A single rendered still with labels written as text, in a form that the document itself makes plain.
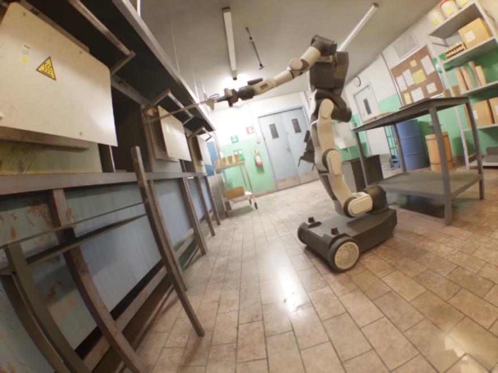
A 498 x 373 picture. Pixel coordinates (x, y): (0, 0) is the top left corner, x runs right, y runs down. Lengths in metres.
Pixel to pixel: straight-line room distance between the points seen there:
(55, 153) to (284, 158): 5.22
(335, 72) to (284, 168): 4.31
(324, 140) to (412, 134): 2.90
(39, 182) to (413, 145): 4.30
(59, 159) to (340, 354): 1.18
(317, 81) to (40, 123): 1.41
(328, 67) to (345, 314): 1.40
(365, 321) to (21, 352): 1.14
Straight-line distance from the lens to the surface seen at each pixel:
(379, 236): 1.42
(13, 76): 0.67
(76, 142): 0.90
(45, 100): 0.71
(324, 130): 1.34
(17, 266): 0.46
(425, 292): 1.06
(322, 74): 1.45
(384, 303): 1.01
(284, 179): 5.53
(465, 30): 3.39
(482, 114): 3.30
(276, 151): 5.53
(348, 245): 1.21
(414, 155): 4.08
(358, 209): 1.41
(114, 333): 0.89
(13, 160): 0.72
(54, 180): 0.79
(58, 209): 0.78
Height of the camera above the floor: 0.68
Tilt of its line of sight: 4 degrees down
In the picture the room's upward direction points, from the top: 15 degrees counter-clockwise
